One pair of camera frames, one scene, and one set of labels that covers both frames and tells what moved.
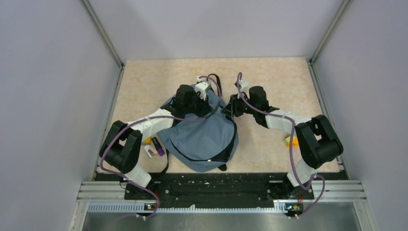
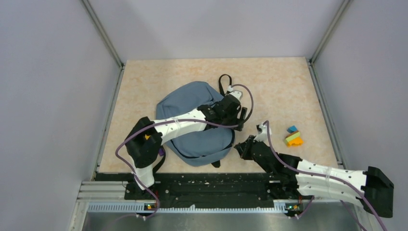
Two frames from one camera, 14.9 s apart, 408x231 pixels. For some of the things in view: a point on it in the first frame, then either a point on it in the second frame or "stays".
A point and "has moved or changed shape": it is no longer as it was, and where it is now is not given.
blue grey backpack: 204,144 has moved or changed shape
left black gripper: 205,107 → 235,121
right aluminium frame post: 339,13 stays
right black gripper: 232,109 → 243,148
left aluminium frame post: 102,30 stays
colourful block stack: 295,143 stays
